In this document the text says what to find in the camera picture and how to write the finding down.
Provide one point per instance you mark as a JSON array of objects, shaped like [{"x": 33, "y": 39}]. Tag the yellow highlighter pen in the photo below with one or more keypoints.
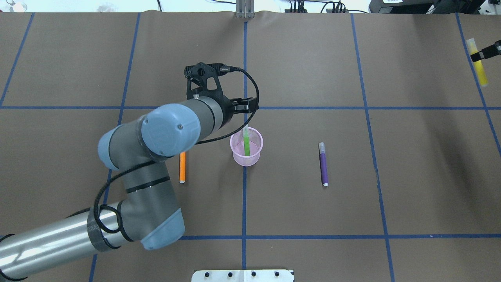
[{"x": 478, "y": 65}]

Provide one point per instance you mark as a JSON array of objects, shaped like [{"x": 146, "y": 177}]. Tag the green highlighter pen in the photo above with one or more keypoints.
[{"x": 246, "y": 141}]

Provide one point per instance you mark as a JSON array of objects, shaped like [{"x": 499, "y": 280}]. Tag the brown paper table cover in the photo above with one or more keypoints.
[{"x": 412, "y": 143}]

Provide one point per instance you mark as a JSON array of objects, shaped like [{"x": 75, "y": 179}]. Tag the orange highlighter pen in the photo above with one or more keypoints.
[{"x": 182, "y": 168}]

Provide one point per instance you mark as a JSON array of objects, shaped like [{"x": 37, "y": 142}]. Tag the white camera stand pedestal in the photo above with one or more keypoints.
[{"x": 244, "y": 275}]

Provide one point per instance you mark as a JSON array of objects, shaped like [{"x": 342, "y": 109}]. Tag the electronics board with wires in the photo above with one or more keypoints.
[{"x": 314, "y": 6}]

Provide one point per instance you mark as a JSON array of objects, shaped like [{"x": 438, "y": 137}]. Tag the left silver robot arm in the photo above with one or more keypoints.
[{"x": 138, "y": 203}]

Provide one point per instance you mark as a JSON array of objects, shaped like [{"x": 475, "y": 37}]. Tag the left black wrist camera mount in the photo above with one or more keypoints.
[{"x": 203, "y": 80}]

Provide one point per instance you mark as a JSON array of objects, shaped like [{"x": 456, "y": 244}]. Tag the aluminium frame post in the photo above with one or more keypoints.
[{"x": 245, "y": 9}]

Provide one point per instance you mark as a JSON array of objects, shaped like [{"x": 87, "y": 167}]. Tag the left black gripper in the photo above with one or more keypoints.
[{"x": 227, "y": 113}]

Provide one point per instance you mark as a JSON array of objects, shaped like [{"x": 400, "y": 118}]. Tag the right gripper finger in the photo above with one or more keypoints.
[{"x": 485, "y": 53}]

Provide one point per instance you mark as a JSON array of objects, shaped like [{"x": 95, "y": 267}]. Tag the purple highlighter pen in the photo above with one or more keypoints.
[{"x": 323, "y": 164}]

